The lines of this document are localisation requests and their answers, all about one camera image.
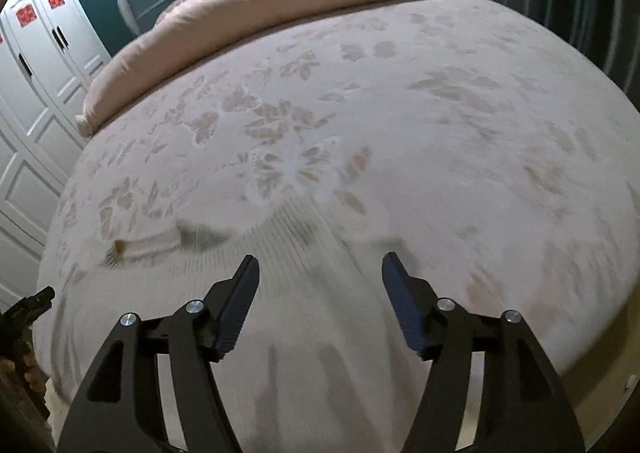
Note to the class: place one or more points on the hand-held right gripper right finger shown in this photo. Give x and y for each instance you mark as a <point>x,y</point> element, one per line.
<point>405,308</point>

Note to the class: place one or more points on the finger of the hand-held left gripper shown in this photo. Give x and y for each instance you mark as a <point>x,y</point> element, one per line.
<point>40,300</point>

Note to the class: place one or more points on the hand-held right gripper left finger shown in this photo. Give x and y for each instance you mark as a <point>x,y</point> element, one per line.
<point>237,310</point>

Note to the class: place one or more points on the cream sweater with black hearts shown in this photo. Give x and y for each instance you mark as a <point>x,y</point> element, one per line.
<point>310,333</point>

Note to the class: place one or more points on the person's left hand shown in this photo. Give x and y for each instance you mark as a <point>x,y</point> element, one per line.
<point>31,375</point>

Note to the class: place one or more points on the white panelled wardrobe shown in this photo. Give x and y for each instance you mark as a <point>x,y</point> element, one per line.
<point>30,133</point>

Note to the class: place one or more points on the bed with floral sheet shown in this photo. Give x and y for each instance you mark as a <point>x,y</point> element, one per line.
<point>450,133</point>

